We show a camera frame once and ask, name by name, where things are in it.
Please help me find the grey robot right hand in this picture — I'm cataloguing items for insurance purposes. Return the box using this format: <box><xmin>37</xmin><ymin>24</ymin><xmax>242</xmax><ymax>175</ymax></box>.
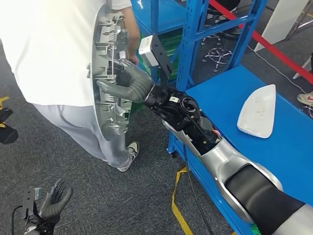
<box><xmin>97</xmin><ymin>58</ymin><xmax>155</xmax><ymax>104</ymax></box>

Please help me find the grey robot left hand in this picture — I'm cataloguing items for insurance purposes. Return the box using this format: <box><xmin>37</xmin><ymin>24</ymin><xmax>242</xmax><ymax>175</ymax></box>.
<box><xmin>38</xmin><ymin>178</ymin><xmax>73</xmax><ymax>221</ymax></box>

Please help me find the grey plastic wheel hubcap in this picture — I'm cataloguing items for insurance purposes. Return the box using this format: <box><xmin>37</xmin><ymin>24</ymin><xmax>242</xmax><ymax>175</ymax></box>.
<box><xmin>87</xmin><ymin>4</ymin><xmax>133</xmax><ymax>142</ymax></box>

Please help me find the white plastic shell part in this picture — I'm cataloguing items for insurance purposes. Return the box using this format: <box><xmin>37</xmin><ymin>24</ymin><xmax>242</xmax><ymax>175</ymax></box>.
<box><xmin>237</xmin><ymin>84</ymin><xmax>277</xmax><ymax>139</ymax></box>

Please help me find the chrome star chair base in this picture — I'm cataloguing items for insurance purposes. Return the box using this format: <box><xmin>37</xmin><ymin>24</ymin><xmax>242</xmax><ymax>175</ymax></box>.
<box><xmin>202</xmin><ymin>47</ymin><xmax>233</xmax><ymax>72</ymax></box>
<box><xmin>302</xmin><ymin>105</ymin><xmax>313</xmax><ymax>120</ymax></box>

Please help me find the person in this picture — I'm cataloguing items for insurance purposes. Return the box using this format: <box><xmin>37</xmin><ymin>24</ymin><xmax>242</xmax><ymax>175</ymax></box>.
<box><xmin>0</xmin><ymin>0</ymin><xmax>141</xmax><ymax>172</ymax></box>
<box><xmin>296</xmin><ymin>91</ymin><xmax>313</xmax><ymax>107</ymax></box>

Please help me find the yellow floor tape strip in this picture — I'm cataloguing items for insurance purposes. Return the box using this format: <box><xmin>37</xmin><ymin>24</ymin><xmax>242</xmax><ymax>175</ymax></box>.
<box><xmin>0</xmin><ymin>96</ymin><xmax>10</xmax><ymax>128</ymax></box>

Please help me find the black stool seat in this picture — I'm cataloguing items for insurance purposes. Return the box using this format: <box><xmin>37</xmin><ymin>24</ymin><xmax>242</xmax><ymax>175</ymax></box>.
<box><xmin>207</xmin><ymin>6</ymin><xmax>243</xmax><ymax>41</ymax></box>

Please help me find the red barrier belt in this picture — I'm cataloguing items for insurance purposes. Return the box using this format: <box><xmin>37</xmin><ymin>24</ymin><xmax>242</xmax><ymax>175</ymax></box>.
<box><xmin>209</xmin><ymin>0</ymin><xmax>313</xmax><ymax>86</ymax></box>

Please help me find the white cabinet panel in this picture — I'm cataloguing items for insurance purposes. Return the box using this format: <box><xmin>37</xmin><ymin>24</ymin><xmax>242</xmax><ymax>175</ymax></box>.
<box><xmin>254</xmin><ymin>0</ymin><xmax>311</xmax><ymax>52</ymax></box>

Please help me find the white table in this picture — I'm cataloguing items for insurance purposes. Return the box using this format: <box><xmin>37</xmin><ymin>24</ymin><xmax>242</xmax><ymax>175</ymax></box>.
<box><xmin>293</xmin><ymin>53</ymin><xmax>313</xmax><ymax>80</ymax></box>

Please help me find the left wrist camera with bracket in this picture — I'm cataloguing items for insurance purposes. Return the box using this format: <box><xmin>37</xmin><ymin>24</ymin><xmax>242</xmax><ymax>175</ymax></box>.
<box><xmin>22</xmin><ymin>187</ymin><xmax>42</xmax><ymax>221</ymax></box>

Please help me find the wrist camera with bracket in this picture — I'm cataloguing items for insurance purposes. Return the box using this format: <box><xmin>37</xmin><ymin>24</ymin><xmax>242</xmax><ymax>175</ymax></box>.
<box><xmin>22</xmin><ymin>187</ymin><xmax>42</xmax><ymax>221</ymax></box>
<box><xmin>139</xmin><ymin>34</ymin><xmax>173</xmax><ymax>85</ymax></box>

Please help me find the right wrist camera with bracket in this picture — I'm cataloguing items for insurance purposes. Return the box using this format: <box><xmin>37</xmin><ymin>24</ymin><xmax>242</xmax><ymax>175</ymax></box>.
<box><xmin>139</xmin><ymin>34</ymin><xmax>173</xmax><ymax>85</ymax></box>

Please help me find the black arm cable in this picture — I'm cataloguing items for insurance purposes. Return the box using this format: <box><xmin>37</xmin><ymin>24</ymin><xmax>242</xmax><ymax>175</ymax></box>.
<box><xmin>183</xmin><ymin>144</ymin><xmax>208</xmax><ymax>235</ymax></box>

